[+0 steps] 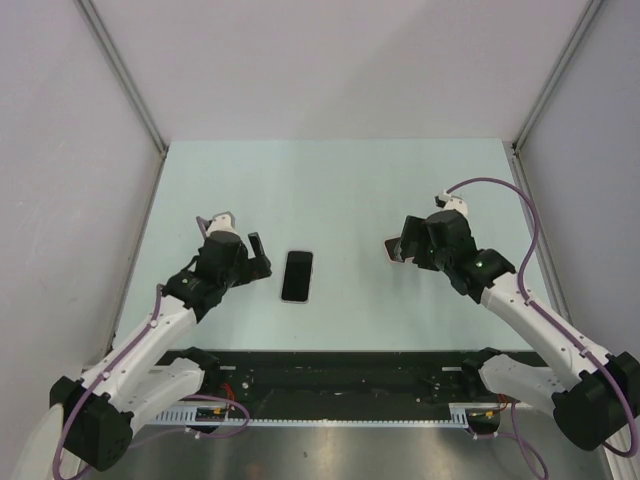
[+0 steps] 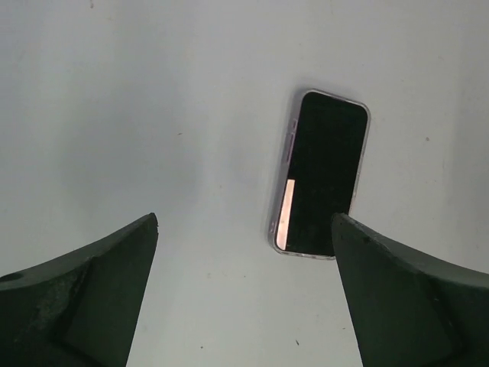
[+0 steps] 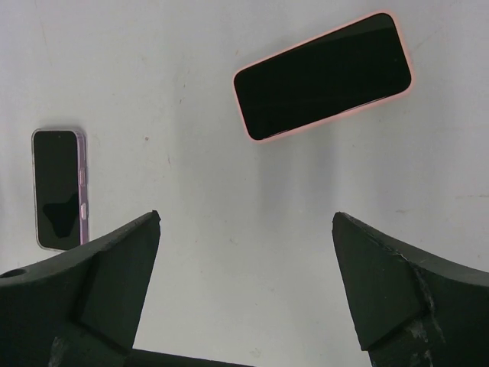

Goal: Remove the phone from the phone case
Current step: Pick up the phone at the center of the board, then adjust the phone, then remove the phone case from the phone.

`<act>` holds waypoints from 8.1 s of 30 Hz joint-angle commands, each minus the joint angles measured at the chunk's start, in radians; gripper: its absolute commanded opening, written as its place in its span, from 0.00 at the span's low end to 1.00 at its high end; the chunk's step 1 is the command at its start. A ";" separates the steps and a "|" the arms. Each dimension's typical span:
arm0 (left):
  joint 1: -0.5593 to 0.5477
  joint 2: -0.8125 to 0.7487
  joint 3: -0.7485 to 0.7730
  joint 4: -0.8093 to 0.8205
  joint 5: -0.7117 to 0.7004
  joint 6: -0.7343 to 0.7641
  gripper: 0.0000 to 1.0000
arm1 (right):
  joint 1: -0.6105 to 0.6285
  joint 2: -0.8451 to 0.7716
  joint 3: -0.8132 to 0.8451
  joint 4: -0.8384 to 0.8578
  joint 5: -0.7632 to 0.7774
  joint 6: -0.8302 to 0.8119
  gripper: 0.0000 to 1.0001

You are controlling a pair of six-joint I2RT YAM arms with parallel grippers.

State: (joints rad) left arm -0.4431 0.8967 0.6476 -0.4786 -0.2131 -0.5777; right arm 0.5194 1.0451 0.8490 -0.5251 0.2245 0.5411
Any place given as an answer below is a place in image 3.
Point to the purple phone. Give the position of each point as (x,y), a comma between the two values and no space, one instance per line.
(57,187)

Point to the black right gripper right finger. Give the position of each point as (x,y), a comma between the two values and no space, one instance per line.
(410,307)

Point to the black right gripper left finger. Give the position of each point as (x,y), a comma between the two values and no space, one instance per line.
(81,307)

